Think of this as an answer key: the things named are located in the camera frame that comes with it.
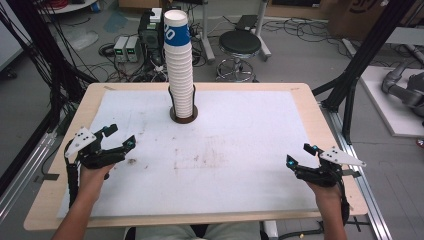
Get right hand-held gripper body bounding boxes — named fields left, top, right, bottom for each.
left=296, top=146, right=367, bottom=188

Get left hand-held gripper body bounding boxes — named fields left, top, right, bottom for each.
left=64, top=126, right=125, bottom=170

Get black wire cup holder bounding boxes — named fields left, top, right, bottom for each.
left=167, top=84, right=199, bottom=125

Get stack of white paper cups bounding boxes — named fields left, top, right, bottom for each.
left=163, top=41, right=195, bottom=119

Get person's right hand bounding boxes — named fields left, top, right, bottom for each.
left=306, top=182, right=345, bottom=206

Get person's left hand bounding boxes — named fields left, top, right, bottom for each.
left=78, top=162, right=116, bottom=203

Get wooden table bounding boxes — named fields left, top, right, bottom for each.
left=23, top=81, right=370, bottom=232

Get grey tape piece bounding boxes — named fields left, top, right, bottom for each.
left=32, top=173, right=61, bottom=184

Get white table mat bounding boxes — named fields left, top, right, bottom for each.
left=57, top=89, right=320, bottom=220

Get grey power supply unit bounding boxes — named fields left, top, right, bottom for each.
left=125, top=35, right=142, bottom=63
left=113, top=35, right=130, bottom=63

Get white floor platform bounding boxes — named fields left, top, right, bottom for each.
left=359, top=65, right=424, bottom=139

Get black computer tower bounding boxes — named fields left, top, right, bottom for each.
left=137, top=9, right=165, bottom=65

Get person's legs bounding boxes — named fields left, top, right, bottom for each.
left=134, top=221, right=263, bottom=240

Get white desk leg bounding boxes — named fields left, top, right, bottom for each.
left=199, top=0, right=217, bottom=65
left=254, top=0, right=273, bottom=63

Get black round stool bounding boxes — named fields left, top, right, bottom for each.
left=215, top=29, right=263, bottom=84

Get cardboard box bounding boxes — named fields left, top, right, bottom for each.
left=327, top=0, right=424, bottom=42

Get left hand-held gripper cable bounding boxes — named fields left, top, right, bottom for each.
left=63, top=138, right=82, bottom=209

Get hand-held gripper cable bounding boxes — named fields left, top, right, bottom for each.
left=335, top=171, right=352, bottom=225
left=63, top=138, right=82, bottom=209

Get right hand-held gripper cable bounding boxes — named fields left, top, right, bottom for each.
left=335, top=171, right=352, bottom=225

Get aluminium floor rail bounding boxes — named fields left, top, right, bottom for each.
left=320, top=102, right=395, bottom=240
left=0, top=132, right=58, bottom=223

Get black metal frame post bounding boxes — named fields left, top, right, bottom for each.
left=5, top=0, right=98, bottom=134
left=312, top=0, right=418, bottom=145

